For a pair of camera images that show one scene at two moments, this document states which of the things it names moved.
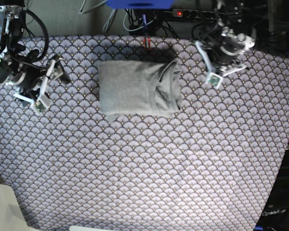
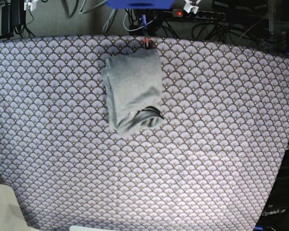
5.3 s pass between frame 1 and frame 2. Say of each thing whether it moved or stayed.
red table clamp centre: stayed
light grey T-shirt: moved
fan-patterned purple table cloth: stayed
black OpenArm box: stayed
